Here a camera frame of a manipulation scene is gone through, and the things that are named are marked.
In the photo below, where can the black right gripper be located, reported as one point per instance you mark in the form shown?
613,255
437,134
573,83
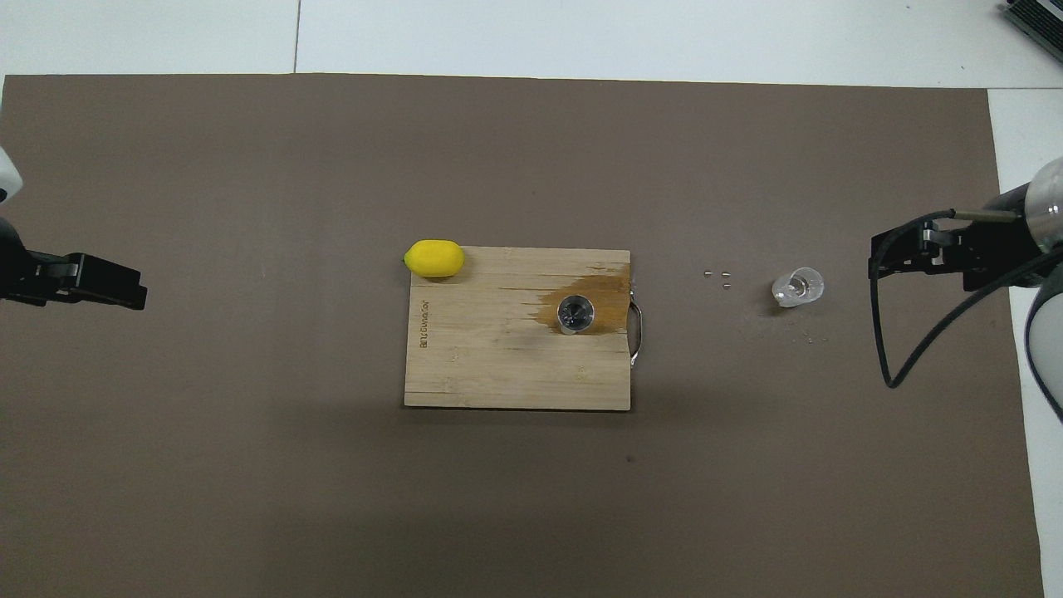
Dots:
996,249

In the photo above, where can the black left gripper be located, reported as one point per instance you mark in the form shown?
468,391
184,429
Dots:
33,278

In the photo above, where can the clear glass cup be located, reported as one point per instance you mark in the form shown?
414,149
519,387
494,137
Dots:
799,287

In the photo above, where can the steel double jigger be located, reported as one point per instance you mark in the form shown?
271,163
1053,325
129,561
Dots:
575,314

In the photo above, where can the brown table mat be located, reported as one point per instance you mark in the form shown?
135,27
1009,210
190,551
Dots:
249,465

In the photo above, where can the grey ribbed device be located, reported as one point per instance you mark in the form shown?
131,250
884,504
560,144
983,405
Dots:
1038,21

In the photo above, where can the yellow lemon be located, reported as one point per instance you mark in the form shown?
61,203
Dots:
434,258

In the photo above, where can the wooden cutting board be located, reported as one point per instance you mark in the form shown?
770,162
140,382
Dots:
482,349

